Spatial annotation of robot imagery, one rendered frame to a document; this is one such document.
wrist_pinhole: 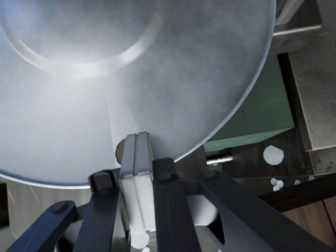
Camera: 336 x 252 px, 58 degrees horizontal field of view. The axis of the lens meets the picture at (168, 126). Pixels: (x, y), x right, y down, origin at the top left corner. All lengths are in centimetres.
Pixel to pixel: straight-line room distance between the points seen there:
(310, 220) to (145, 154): 58
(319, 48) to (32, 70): 33
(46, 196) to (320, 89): 32
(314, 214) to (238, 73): 52
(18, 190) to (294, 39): 30
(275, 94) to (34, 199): 28
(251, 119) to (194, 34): 16
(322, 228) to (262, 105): 40
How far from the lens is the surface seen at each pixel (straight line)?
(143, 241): 35
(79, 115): 22
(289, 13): 33
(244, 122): 36
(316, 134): 39
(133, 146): 17
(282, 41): 36
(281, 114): 38
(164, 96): 22
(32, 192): 23
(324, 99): 41
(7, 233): 52
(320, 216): 71
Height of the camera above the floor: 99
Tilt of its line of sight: 80 degrees down
